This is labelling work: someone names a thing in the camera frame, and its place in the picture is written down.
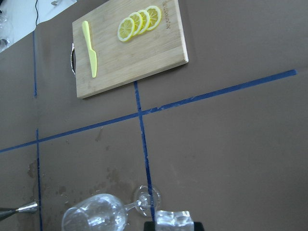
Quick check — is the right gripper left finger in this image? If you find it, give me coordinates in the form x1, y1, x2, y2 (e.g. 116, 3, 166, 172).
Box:
143, 221, 155, 231

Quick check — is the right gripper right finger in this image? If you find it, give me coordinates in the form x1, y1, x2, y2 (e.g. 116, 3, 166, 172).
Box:
194, 222, 204, 231

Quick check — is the clear ice cube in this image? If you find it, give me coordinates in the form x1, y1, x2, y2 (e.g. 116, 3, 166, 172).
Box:
155, 210, 194, 228

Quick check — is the steel cocktail jigger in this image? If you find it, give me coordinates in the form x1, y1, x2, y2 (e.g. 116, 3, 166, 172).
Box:
0, 201, 39, 221

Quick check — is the clear wine glass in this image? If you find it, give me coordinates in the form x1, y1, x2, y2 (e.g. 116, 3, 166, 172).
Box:
61, 185, 162, 231

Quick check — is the yellow plastic knife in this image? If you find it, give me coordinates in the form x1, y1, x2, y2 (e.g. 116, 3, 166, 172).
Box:
82, 21, 97, 78

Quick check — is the bamboo cutting board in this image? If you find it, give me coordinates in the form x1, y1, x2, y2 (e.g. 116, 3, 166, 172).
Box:
72, 0, 189, 99

